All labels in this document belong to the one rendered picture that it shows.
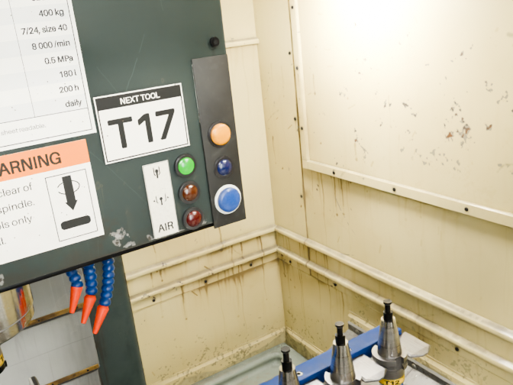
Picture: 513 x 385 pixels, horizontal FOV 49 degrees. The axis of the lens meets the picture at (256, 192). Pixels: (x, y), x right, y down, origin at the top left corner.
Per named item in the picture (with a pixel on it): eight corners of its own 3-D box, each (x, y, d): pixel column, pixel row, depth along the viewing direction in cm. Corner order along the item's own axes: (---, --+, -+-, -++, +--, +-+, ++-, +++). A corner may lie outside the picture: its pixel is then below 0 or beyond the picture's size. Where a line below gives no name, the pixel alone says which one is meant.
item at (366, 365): (392, 374, 99) (392, 370, 99) (369, 387, 96) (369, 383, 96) (364, 357, 104) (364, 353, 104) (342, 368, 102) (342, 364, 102)
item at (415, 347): (435, 351, 104) (435, 347, 104) (415, 361, 102) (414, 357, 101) (407, 334, 110) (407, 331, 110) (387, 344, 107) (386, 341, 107)
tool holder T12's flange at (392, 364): (393, 349, 107) (393, 338, 106) (414, 366, 102) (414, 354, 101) (366, 360, 105) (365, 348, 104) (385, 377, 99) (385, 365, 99)
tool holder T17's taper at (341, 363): (340, 364, 100) (338, 331, 98) (361, 374, 97) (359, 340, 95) (324, 376, 97) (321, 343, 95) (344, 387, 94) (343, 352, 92)
